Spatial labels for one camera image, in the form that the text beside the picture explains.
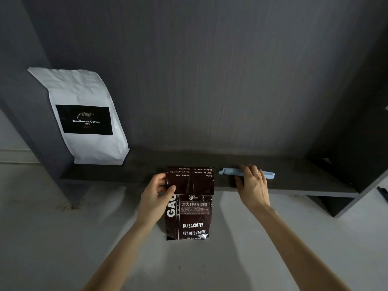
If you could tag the person's right hand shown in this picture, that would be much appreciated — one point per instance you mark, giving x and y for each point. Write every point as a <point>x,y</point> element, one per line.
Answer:
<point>254,192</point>

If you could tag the person's left hand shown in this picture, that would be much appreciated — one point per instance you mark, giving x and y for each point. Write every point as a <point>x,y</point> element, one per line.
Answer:
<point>150,203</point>

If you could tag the person's left thumb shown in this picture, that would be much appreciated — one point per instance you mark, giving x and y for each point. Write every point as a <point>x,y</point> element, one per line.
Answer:
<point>170,191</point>

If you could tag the person's right middle finger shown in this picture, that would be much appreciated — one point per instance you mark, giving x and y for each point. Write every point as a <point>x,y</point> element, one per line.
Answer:
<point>252,170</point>

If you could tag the person's right thumb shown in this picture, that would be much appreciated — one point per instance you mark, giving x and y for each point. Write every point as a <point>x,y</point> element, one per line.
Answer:
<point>239,183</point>

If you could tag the person's right little finger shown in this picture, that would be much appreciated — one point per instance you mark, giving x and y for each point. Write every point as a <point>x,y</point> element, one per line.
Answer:
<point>264,180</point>

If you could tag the light blue bag clip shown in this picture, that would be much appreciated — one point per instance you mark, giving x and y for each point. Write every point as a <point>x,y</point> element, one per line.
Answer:
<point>229,171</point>

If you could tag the dark brown coffee bag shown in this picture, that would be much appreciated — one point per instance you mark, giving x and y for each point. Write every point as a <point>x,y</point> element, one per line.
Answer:
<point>194,209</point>

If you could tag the person's left forearm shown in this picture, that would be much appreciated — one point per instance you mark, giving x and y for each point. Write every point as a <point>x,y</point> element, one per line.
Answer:
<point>121,254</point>

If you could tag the person's right forearm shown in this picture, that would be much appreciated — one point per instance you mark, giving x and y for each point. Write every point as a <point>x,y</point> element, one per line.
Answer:
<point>297,248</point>

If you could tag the dark grey shelf unit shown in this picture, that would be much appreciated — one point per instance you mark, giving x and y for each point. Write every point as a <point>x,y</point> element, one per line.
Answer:
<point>218,87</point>

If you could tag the white coffee bag black label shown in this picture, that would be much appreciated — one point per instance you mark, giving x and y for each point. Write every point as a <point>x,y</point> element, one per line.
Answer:
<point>91,118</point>

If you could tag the black object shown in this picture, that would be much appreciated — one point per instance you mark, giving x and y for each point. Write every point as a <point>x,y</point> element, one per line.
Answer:
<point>383,193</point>

